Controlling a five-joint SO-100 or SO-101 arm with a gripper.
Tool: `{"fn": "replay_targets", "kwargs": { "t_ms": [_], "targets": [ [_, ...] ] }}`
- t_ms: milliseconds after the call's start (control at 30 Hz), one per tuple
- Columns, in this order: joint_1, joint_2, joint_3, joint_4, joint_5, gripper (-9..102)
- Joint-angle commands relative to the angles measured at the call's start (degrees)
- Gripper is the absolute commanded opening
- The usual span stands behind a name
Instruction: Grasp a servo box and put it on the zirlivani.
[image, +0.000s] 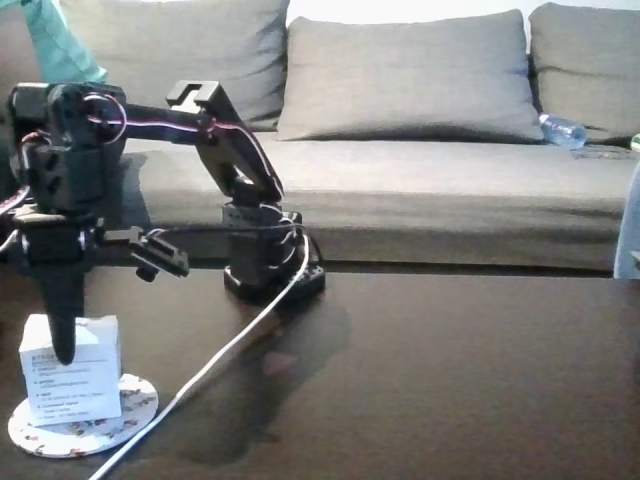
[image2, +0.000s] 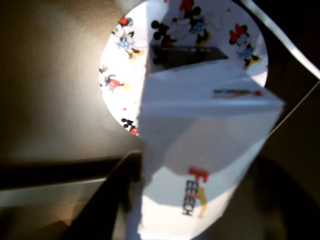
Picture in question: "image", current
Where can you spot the gray fabric sofa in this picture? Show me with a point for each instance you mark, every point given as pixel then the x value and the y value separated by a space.
pixel 450 190

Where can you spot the white servo box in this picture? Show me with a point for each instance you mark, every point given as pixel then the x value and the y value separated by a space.
pixel 80 395

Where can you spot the green object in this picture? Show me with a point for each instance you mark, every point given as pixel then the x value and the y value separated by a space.
pixel 635 143

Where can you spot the pale blue fabric object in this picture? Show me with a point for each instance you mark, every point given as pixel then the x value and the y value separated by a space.
pixel 630 225

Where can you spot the gray sofa back cushion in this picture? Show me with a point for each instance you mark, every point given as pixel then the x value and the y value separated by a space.
pixel 585 60
pixel 200 45
pixel 410 75

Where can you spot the clear plastic water bottle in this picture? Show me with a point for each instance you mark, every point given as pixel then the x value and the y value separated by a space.
pixel 562 131

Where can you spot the round white patterned coaster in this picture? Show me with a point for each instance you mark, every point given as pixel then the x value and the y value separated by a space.
pixel 136 402

